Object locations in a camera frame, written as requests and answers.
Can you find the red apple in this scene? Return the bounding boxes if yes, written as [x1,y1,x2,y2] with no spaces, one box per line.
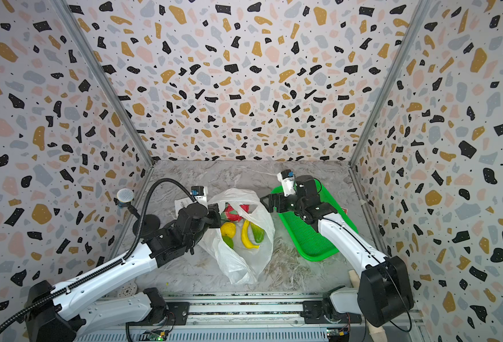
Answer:
[224,205,250,222]

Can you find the green plastic basket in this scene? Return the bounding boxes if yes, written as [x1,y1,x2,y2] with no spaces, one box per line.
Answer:
[279,180,358,262]

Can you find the yellow banana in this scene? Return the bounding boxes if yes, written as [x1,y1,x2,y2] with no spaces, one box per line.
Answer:
[241,220,259,249]

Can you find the white plastic bag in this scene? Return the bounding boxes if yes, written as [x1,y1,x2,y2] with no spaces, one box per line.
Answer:
[199,188,275,285]

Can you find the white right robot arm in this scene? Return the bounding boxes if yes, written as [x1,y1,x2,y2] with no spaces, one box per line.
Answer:
[260,170,414,327]

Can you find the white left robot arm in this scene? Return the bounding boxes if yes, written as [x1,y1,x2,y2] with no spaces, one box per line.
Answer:
[25,202,221,341]

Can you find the yellow lemon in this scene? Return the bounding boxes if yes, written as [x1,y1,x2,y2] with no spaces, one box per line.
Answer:
[220,222,237,239]

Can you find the green guava fruit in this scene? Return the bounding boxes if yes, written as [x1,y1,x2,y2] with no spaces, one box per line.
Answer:
[251,223,265,244]

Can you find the microphone on black stand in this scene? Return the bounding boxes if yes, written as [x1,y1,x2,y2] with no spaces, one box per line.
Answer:
[115,188,160,239]

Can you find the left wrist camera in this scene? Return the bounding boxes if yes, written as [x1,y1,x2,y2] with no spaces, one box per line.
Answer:
[191,186,208,206]

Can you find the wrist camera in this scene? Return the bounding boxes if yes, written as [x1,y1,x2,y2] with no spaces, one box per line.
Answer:
[277,169,296,197]
[191,186,208,206]

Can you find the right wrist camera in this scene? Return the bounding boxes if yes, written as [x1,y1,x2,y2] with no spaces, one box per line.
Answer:
[277,169,296,197]

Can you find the black corrugated cable conduit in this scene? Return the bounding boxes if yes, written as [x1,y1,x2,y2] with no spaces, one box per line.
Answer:
[0,177,197,342]

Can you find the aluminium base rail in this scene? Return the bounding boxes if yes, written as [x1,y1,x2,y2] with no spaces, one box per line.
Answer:
[75,291,419,342]

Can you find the aluminium right corner post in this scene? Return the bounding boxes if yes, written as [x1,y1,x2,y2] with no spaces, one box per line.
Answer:
[349,0,432,169]

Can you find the aluminium corner post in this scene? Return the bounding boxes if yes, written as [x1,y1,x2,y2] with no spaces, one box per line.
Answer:
[51,1,154,169]
[349,0,432,169]

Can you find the aluminium left corner post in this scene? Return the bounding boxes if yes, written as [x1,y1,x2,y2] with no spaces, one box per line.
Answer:
[51,1,154,169]

